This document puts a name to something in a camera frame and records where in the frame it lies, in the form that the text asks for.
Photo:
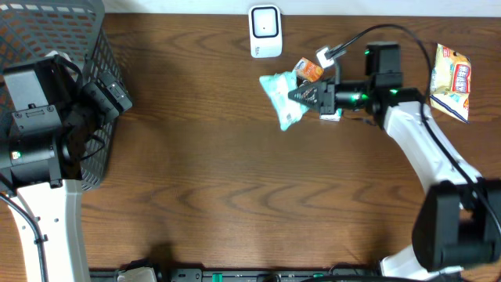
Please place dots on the white blue snack bag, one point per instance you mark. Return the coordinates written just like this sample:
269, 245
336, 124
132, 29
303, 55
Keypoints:
450, 83

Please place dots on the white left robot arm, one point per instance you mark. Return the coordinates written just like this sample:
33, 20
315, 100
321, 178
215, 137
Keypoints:
41, 165

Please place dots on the grey plastic mesh basket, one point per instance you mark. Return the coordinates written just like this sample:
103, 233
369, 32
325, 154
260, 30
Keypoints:
32, 29

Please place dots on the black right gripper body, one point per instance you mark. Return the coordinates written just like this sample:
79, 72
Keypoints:
347, 95

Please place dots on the small green white carton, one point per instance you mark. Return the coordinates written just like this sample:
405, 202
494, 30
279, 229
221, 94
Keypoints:
336, 116

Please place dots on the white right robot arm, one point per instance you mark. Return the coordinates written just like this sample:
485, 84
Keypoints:
458, 225

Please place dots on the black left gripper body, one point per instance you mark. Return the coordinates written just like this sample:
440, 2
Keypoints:
73, 106

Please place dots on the orange tissue pack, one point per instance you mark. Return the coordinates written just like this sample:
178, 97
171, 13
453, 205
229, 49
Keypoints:
308, 70

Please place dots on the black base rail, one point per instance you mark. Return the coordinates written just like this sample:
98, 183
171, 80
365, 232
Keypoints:
336, 273

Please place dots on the white barcode scanner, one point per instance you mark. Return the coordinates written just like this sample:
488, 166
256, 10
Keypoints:
265, 30

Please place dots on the teal packet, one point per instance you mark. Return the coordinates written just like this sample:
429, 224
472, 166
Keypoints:
277, 87

